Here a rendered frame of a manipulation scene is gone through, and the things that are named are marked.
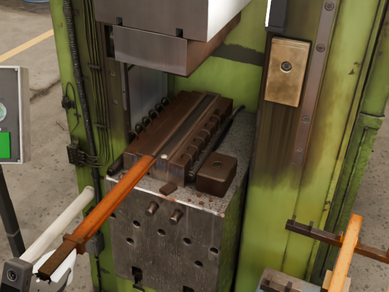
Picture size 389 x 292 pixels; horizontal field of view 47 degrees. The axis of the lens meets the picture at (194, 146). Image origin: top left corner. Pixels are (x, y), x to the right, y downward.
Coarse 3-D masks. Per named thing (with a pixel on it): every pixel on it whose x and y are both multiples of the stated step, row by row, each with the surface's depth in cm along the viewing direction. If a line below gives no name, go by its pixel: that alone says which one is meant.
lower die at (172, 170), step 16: (192, 96) 157; (160, 112) 149; (176, 112) 148; (208, 112) 148; (160, 128) 140; (176, 128) 138; (192, 128) 139; (208, 128) 140; (144, 144) 133; (160, 144) 131; (192, 144) 133; (128, 160) 132; (176, 160) 126; (160, 176) 130; (176, 176) 128
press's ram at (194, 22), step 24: (96, 0) 107; (120, 0) 104; (144, 0) 102; (168, 0) 99; (192, 0) 97; (216, 0) 100; (240, 0) 117; (144, 24) 105; (168, 24) 102; (192, 24) 100; (216, 24) 104
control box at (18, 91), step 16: (0, 80) 126; (16, 80) 126; (0, 96) 126; (16, 96) 126; (16, 112) 127; (0, 128) 127; (16, 128) 127; (16, 144) 128; (0, 160) 128; (16, 160) 128
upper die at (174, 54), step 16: (240, 16) 138; (128, 32) 108; (144, 32) 106; (224, 32) 127; (128, 48) 111; (144, 48) 109; (160, 48) 107; (176, 48) 105; (192, 48) 107; (208, 48) 118; (144, 64) 111; (160, 64) 109; (176, 64) 108; (192, 64) 110
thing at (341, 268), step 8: (352, 216) 116; (360, 216) 116; (352, 224) 114; (360, 224) 114; (352, 232) 112; (344, 240) 109; (352, 240) 109; (344, 248) 107; (352, 248) 107; (344, 256) 105; (336, 264) 103; (344, 264) 103; (336, 272) 101; (344, 272) 101; (336, 280) 99; (344, 280) 100; (336, 288) 98
